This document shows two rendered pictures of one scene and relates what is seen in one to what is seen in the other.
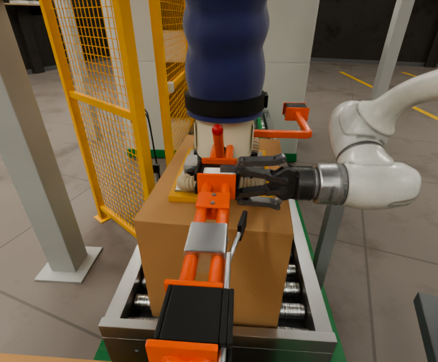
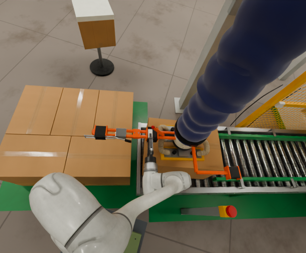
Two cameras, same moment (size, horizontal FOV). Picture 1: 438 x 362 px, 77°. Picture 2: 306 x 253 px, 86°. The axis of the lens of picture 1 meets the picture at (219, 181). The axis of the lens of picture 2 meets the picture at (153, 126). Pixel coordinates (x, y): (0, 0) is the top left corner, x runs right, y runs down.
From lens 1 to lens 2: 0.95 m
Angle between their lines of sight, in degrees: 54
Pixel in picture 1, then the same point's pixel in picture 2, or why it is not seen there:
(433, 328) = not seen: hidden behind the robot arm
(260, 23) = (194, 127)
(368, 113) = (169, 178)
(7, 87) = (211, 47)
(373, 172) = (147, 178)
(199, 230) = (122, 130)
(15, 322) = (158, 100)
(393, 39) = not seen: outside the picture
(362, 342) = (166, 233)
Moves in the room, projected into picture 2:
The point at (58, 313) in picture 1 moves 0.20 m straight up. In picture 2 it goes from (162, 111) to (165, 103)
